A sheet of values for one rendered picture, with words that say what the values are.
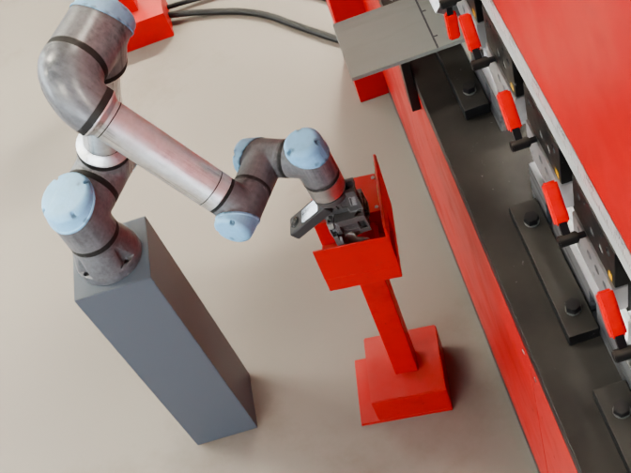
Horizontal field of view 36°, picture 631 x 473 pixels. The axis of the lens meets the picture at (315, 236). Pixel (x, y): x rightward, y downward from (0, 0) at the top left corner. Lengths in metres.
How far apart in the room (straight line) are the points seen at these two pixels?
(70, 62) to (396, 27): 0.72
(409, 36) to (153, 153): 0.62
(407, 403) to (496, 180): 0.85
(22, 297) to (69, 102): 1.72
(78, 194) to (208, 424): 0.91
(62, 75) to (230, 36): 2.16
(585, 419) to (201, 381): 1.16
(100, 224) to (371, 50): 0.67
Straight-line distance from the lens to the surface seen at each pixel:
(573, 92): 1.25
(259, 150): 1.83
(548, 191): 1.42
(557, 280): 1.72
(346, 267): 2.01
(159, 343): 2.32
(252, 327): 2.90
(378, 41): 2.04
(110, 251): 2.10
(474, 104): 2.00
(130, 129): 1.71
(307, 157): 1.76
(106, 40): 1.74
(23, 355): 3.21
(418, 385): 2.54
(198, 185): 1.74
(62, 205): 2.02
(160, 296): 2.17
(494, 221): 1.84
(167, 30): 3.90
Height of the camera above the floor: 2.35
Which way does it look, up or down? 51 degrees down
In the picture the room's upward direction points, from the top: 24 degrees counter-clockwise
